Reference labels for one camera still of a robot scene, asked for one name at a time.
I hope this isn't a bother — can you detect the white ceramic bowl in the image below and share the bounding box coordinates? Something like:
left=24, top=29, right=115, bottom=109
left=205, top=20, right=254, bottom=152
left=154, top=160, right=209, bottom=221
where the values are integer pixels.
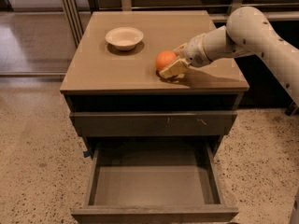
left=106, top=27, right=144, bottom=51

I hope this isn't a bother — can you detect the orange fruit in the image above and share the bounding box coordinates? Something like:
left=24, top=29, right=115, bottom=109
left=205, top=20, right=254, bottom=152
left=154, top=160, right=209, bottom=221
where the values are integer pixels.
left=155, top=50, right=177, bottom=71

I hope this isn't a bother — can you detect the blue tape piece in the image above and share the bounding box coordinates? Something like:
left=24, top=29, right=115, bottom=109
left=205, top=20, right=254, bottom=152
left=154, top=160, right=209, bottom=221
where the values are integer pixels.
left=83, top=151, right=90, bottom=158

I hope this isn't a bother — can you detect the metal frame shelf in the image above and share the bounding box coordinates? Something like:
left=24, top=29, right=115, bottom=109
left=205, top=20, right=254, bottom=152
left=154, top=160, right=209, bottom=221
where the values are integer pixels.
left=56, top=0, right=299, bottom=49

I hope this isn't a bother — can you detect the grey drawer cabinet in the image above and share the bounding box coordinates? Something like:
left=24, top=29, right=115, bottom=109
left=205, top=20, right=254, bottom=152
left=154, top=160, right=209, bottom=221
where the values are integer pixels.
left=59, top=10, right=250, bottom=224

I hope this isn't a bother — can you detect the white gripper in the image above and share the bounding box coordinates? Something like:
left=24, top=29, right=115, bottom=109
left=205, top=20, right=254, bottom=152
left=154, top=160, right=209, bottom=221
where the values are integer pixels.
left=159, top=34, right=211, bottom=79

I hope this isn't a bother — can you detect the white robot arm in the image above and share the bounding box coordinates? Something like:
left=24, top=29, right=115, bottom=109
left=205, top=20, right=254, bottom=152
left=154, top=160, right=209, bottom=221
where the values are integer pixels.
left=159, top=7, right=299, bottom=105

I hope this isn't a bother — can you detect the black object on floor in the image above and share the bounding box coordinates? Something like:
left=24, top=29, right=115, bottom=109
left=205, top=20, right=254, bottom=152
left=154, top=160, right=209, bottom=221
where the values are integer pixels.
left=285, top=102, right=299, bottom=116

